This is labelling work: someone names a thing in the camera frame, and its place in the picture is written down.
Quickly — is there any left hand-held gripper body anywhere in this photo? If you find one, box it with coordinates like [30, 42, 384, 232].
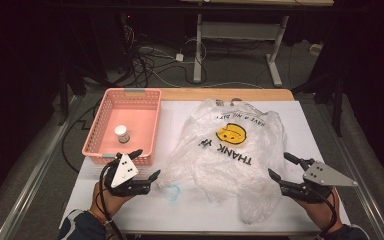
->
[104, 152, 152, 197]

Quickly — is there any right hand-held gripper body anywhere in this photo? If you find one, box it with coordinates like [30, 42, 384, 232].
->
[280, 158, 360, 205]

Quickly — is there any small white-capped bottle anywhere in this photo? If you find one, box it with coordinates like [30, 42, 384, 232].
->
[114, 124, 131, 145]

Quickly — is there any pink plastic basket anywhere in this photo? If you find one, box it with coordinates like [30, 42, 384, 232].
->
[81, 87, 163, 167]

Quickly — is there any clear plastic bag yellow smiley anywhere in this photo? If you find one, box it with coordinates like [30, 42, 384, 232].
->
[157, 98, 288, 225]

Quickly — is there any person's left hand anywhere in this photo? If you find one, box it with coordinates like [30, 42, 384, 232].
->
[89, 181, 135, 221]

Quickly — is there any person's right hand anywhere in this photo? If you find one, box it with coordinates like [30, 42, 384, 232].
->
[299, 187, 344, 235]

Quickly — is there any black stand leg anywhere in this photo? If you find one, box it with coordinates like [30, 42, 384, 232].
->
[58, 63, 70, 127]

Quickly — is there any left hand-held gripper black cable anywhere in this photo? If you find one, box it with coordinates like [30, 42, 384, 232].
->
[98, 159, 126, 240]

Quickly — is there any hand-held gripper black cable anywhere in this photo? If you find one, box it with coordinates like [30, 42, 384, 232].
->
[314, 188, 339, 234]
[98, 159, 126, 240]

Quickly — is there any right hand-held gripper black cable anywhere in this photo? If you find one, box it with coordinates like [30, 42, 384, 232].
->
[314, 188, 339, 234]

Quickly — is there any black floor cable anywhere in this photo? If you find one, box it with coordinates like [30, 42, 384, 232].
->
[61, 98, 105, 174]

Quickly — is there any bundle of floor cables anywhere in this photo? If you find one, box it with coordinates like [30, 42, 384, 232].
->
[121, 23, 208, 88]

